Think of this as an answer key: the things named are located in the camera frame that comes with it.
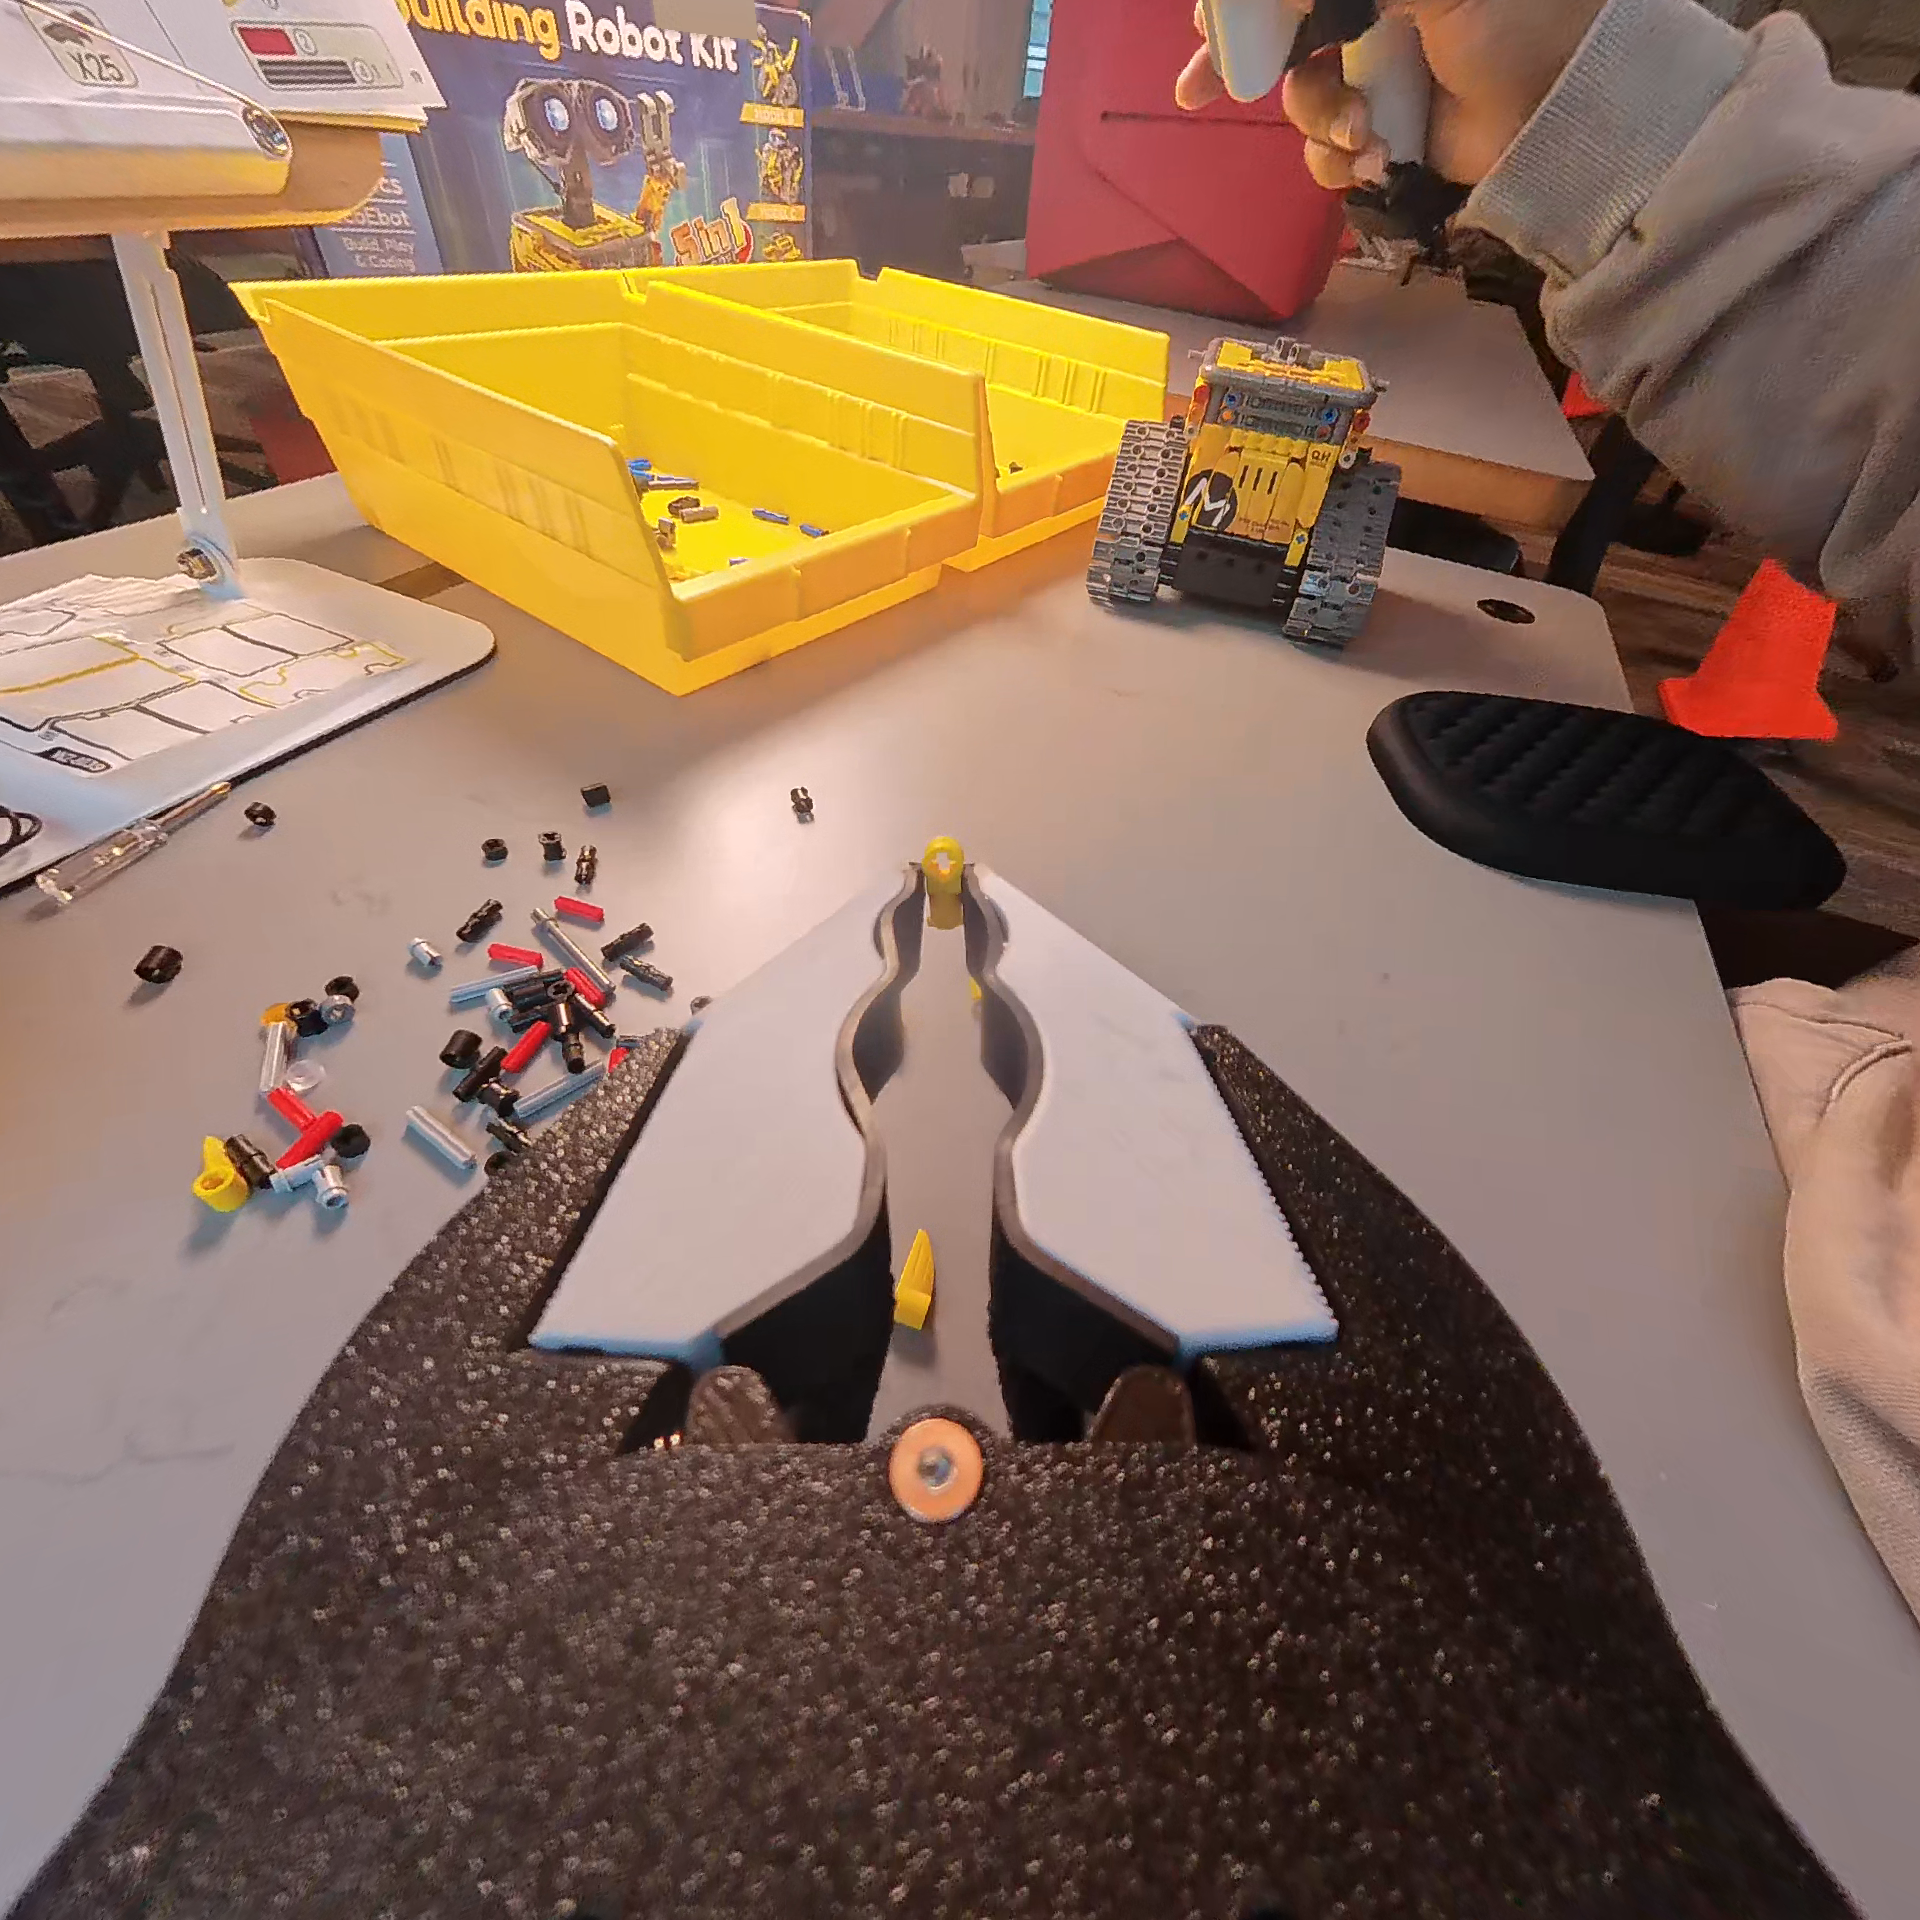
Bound clear handled small tool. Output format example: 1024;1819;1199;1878
32;782;236;913

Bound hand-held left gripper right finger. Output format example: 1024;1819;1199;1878
977;870;1345;1357

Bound yellow plastic bin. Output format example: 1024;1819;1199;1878
647;262;1173;571
241;276;993;697

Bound instruction booklet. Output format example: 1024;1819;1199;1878
0;0;447;196

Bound white booklet stand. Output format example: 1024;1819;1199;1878
0;121;393;588

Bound black armrest pad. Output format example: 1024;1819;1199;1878
1368;691;1847;913

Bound yellow tracked toy robot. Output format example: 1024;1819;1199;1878
1089;336;1404;648

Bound grey desk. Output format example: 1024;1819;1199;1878
0;466;1920;1920

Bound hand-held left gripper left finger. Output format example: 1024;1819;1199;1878
535;870;917;1357

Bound grey table with wooden edge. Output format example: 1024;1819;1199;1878
961;241;1594;541

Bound scattered small building pieces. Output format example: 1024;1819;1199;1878
136;782;827;1217

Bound person's right hand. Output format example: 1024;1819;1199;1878
1178;0;1608;196

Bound person's beige sweatshirt torso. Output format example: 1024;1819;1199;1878
1735;956;1920;1622

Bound robot kit box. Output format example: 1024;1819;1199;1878
315;0;819;278

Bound person's right forearm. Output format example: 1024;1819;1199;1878
1472;0;1920;676

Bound small pieces inside bin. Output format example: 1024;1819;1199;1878
615;458;874;571

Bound orange traffic cone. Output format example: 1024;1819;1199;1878
1659;563;1840;745

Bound red felt bag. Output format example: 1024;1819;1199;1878
1026;0;1353;323

